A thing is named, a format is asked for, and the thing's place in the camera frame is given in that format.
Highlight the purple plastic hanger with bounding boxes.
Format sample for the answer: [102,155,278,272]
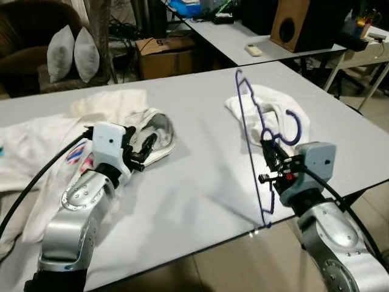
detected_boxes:
[234,69,303,228]

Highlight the small white garment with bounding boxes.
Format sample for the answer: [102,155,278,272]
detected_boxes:
[225,85,312,154]

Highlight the cream cloth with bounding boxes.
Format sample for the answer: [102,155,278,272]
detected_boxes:
[68,89,151,120]

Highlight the white table black legs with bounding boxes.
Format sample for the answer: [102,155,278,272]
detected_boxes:
[0,60,389,292]

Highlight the open cardboard box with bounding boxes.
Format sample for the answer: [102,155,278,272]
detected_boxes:
[135,36,196,81]

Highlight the white remote control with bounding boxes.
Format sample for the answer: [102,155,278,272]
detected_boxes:
[245,44,264,58]

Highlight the grey pillow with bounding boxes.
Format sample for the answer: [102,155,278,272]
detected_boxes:
[47,24,77,84]
[73,26,101,84]

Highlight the long white table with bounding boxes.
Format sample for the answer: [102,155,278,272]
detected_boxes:
[181,12,389,83]

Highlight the small white desk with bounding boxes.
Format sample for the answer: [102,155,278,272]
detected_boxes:
[322,26,389,111]

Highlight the wooden speaker box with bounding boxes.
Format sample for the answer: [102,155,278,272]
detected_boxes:
[270,0,342,54]

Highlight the black desk device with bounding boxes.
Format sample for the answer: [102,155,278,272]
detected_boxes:
[340,29,387,53]

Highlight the blue plastic box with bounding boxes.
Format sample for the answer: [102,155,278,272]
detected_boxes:
[168,0,202,18]

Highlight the brown armchair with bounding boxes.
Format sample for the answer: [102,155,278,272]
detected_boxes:
[0,0,111,97]

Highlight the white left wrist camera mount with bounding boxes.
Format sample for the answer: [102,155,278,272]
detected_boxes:
[91,122,136,183]

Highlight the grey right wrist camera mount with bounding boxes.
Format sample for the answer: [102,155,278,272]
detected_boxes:
[278,142,338,207]

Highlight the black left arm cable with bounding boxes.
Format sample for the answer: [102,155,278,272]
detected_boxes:
[0,131,93,239]

